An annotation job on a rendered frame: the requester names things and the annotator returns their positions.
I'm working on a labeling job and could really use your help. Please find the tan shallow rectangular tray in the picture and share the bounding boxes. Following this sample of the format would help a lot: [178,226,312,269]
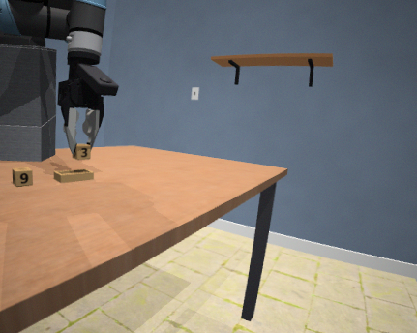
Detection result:
[54,169,94,183]

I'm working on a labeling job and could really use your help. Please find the tan cube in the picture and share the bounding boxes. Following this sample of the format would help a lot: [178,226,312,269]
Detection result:
[73,144,91,160]
[13,167,33,187]

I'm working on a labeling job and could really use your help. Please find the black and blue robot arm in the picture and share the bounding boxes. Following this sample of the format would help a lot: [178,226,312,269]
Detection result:
[0,0,119,96]

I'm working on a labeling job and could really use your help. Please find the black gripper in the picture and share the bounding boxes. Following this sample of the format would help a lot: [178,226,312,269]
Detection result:
[57,51,104,154]

